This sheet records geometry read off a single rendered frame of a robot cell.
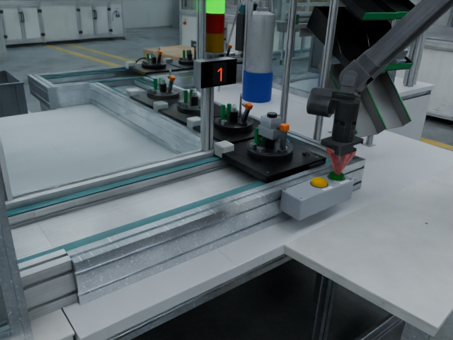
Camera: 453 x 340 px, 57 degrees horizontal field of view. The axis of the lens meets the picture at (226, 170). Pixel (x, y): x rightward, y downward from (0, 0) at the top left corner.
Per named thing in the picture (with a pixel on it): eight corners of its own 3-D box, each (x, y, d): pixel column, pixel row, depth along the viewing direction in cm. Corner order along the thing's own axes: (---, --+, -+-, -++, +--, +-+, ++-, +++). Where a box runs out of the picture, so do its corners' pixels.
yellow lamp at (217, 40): (227, 52, 116) (228, 33, 114) (212, 53, 113) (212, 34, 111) (216, 49, 119) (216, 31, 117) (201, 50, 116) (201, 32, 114)
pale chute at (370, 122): (378, 134, 141) (387, 128, 137) (348, 139, 135) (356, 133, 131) (346, 63, 148) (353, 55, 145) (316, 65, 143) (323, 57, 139)
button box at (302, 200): (350, 198, 117) (354, 179, 114) (298, 221, 105) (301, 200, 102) (331, 189, 122) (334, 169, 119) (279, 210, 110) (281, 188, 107)
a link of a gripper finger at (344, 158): (321, 171, 115) (325, 139, 111) (338, 165, 119) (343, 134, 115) (342, 180, 110) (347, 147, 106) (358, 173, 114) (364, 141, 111)
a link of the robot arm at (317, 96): (358, 70, 100) (365, 76, 108) (312, 65, 106) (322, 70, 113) (346, 120, 102) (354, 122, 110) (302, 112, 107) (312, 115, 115)
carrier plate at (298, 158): (325, 163, 126) (326, 156, 125) (266, 183, 112) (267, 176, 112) (270, 139, 143) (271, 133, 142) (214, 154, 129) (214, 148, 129)
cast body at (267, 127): (283, 137, 124) (285, 115, 121) (272, 140, 121) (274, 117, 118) (263, 129, 130) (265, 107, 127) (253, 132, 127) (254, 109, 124)
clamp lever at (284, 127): (287, 149, 122) (290, 124, 119) (282, 151, 121) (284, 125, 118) (278, 146, 124) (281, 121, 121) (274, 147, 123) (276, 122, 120)
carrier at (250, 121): (280, 135, 148) (284, 100, 143) (226, 149, 134) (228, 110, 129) (237, 117, 165) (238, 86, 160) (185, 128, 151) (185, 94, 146)
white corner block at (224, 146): (234, 156, 129) (234, 144, 127) (222, 159, 126) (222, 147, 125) (224, 152, 132) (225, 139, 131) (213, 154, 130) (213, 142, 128)
